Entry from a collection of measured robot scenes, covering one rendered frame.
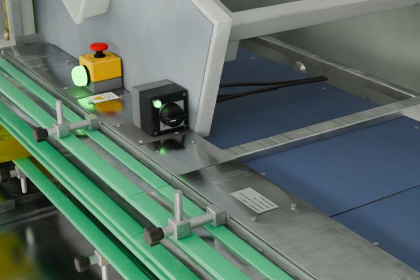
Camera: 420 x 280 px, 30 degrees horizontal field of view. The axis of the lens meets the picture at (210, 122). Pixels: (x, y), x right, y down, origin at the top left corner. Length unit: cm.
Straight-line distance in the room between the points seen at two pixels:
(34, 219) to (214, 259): 84
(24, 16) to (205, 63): 85
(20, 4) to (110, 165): 83
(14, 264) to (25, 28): 70
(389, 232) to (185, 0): 55
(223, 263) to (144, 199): 23
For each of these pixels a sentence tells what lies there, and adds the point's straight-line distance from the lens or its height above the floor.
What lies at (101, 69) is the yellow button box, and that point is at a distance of 171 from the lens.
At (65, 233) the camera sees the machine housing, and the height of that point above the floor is 92.
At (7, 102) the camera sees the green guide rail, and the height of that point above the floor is 92.
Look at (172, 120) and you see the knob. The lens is 144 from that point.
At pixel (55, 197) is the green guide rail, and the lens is 170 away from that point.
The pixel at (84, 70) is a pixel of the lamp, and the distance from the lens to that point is 171.
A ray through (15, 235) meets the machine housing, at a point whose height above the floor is 102.
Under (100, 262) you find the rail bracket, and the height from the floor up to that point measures 97.
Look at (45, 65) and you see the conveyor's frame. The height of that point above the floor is 84.
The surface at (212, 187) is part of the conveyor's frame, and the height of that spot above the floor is 85.
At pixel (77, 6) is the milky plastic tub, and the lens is 177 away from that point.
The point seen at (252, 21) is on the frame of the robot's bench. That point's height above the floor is 64.
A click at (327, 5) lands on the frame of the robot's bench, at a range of 158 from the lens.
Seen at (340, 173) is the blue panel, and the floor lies 62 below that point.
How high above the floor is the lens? 145
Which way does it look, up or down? 29 degrees down
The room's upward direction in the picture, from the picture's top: 104 degrees counter-clockwise
